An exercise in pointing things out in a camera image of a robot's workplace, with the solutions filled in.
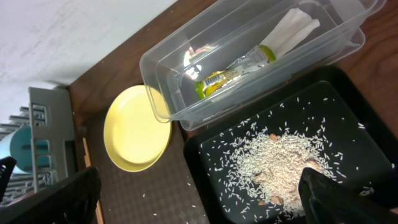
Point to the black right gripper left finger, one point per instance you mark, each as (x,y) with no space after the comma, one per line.
(72,200)

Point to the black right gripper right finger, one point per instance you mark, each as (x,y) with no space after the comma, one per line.
(326,201)

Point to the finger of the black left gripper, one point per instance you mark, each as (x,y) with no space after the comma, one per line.
(7,165)

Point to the light blue bowl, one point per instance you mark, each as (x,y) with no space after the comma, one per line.
(18,146)

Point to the wooden chopstick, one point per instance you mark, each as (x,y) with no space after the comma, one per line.
(98,211)

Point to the yellow plate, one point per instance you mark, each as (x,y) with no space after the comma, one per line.
(133,137)

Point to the green white snack wrapper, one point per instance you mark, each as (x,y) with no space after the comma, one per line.
(257,58)

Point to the pile of rice waste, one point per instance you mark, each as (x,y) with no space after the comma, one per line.
(268,167)

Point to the black waste tray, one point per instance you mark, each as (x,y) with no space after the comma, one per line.
(324,105)

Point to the grey dish rack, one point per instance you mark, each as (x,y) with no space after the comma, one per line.
(49,115)

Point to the brown serving tray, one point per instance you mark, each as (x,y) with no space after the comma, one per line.
(163,193)

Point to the clear plastic bin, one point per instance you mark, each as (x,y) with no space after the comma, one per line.
(229,29)

